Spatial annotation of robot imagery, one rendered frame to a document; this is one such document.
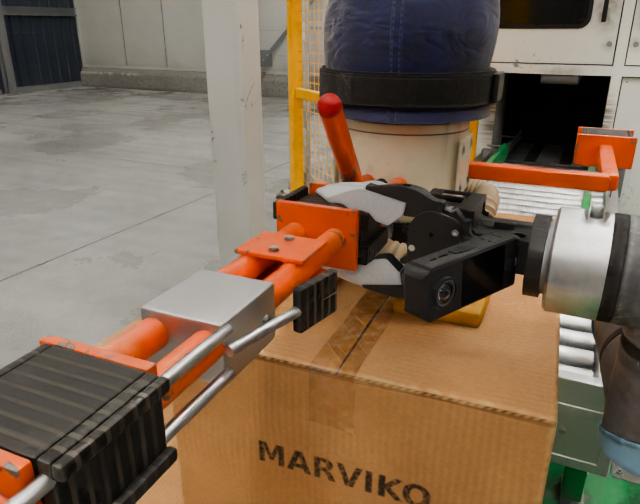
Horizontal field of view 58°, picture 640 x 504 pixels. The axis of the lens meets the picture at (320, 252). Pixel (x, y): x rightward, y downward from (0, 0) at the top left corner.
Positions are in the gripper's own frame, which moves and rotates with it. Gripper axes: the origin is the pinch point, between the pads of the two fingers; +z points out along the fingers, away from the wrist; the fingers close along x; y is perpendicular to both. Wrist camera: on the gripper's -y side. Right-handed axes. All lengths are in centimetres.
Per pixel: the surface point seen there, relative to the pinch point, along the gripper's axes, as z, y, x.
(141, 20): 862, 950, 27
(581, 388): -28, 61, -48
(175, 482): 32, 11, -53
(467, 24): -7.5, 21.0, 18.6
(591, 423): -31, 61, -56
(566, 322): -24, 101, -54
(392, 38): -0.5, 16.4, 17.1
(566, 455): -28, 61, -65
